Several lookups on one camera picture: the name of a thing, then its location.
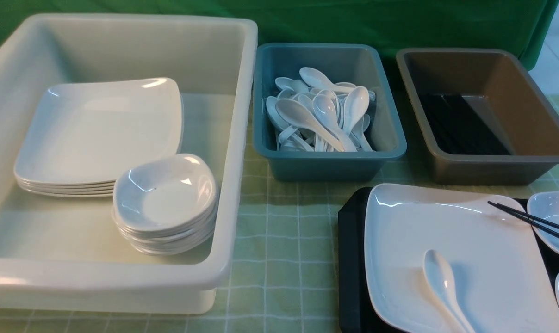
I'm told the white ceramic spoon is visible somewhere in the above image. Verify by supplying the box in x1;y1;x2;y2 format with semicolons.
423;249;475;333

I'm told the large white square plate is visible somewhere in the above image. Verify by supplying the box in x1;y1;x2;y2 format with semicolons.
364;184;559;333

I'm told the pile of white spoons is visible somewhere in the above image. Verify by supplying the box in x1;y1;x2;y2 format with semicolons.
265;67;377;152

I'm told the teal plastic bin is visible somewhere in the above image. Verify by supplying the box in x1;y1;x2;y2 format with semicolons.
252;43;407;183

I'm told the green checkered tablecloth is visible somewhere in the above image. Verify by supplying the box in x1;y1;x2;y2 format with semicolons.
0;95;559;333

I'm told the stack of small white dishes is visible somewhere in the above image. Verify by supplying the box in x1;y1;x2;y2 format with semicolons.
111;154;218;256

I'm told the pile of black chopsticks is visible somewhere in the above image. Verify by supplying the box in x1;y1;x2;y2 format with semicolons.
419;93;511;155

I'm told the stack of white square plates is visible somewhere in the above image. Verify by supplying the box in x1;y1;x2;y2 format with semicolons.
13;77;184;198

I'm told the brown plastic bin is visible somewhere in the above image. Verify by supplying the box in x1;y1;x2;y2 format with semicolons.
396;47;559;186

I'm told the large white plastic tub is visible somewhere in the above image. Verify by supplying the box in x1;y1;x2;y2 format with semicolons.
0;13;258;314

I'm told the green backdrop cloth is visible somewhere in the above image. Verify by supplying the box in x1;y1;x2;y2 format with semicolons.
0;0;558;70

